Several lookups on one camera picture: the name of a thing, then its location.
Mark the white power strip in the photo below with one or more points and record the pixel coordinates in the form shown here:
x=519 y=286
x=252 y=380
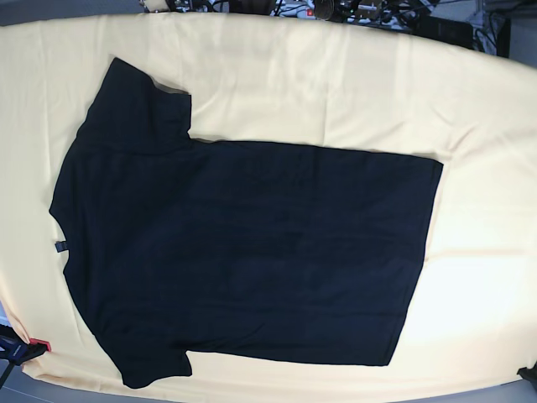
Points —
x=295 y=9

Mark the black T-shirt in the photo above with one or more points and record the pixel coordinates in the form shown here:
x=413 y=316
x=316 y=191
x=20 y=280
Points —
x=265 y=250

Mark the red and black table clamp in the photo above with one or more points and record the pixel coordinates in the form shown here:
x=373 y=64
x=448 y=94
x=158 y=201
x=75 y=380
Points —
x=16 y=350

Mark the black box on floor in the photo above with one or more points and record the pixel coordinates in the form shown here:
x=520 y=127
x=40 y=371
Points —
x=445 y=31

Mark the black clamp at right corner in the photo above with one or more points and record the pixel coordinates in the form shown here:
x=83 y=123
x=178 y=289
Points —
x=529 y=374

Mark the yellow tablecloth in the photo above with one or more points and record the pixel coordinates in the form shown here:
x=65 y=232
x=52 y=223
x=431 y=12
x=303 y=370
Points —
x=472 y=320

